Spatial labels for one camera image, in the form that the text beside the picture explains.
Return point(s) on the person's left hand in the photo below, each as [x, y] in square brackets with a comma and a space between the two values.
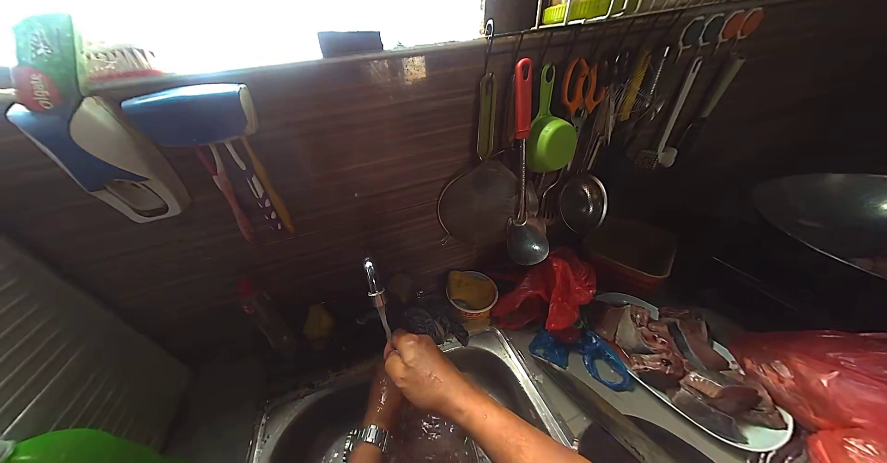
[389, 392]

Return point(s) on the person's right hand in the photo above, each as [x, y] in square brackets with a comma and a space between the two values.
[429, 378]

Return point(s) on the person's right fingers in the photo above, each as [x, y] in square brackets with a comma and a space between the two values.
[398, 357]

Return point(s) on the person's right forearm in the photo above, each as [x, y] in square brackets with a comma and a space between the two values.
[511, 430]

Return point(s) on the person's left forearm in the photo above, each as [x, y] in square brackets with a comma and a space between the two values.
[368, 442]

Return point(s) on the dark mesh scrubber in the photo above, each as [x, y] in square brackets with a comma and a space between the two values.
[433, 321]

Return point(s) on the chrome faucet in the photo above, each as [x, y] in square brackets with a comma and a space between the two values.
[375, 286]

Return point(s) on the yellow crumpled sponge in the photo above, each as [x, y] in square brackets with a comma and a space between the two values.
[319, 322]

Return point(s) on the white plastic tub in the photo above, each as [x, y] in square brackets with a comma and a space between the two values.
[478, 306]

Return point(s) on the stainless steel sink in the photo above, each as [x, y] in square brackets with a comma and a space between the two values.
[516, 366]

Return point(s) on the bottle with red cap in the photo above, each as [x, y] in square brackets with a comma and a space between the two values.
[267, 321]

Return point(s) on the red plastic bag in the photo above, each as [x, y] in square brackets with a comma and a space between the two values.
[554, 290]

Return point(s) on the large mesh strainer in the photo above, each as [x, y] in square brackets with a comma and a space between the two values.
[478, 199]

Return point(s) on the blue plastic bag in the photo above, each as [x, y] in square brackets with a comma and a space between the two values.
[590, 346]

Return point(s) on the yellow toothbrush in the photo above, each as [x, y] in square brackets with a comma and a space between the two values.
[269, 189]

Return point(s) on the long dark knife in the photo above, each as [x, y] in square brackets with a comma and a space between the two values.
[610, 421]

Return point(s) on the purple white toothbrush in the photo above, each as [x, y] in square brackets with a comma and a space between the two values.
[255, 189]

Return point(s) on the metal fork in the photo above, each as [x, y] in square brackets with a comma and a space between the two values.
[551, 196]

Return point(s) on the pink toothbrush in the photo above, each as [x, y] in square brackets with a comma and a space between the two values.
[229, 196]

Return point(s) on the small round metal strainer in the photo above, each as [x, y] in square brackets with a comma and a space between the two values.
[582, 203]

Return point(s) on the green plastic measuring cup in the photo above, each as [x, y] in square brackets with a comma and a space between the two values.
[551, 144]

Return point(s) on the brown plastic basin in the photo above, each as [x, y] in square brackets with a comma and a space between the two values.
[637, 248]

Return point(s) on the pile of fish pieces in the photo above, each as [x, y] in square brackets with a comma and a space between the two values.
[693, 359]

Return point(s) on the dark block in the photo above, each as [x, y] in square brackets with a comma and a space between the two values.
[350, 44]

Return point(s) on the blue white toothbrush holder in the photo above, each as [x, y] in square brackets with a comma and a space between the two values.
[187, 113]

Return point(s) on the grey ribbed panel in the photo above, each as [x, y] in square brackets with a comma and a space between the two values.
[66, 352]

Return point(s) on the bright green plastic object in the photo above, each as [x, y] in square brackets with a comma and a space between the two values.
[76, 447]

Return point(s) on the yellow hanging utensil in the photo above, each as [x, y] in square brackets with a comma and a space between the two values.
[632, 89]

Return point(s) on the blue white toothpaste dispenser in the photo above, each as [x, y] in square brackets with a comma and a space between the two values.
[104, 148]

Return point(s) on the dark stove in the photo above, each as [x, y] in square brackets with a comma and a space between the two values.
[755, 290]

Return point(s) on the white oval plate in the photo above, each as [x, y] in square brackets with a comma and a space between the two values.
[766, 437]

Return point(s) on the window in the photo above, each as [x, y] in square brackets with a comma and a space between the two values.
[242, 5]

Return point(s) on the lime green plastic basket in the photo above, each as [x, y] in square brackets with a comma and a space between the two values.
[585, 9]

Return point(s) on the red brush with white bristles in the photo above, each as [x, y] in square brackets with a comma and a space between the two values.
[121, 62]

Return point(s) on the knife with pale blade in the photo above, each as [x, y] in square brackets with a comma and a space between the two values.
[722, 89]

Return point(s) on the large red translucent bag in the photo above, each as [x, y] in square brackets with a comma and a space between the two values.
[821, 373]

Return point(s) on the white round hook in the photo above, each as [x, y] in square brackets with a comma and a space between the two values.
[691, 32]

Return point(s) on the metal wok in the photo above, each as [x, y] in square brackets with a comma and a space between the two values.
[824, 206]

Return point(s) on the blue round hook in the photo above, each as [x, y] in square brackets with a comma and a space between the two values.
[713, 28]

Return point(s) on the green red toothpaste tube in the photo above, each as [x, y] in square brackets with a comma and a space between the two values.
[47, 61]

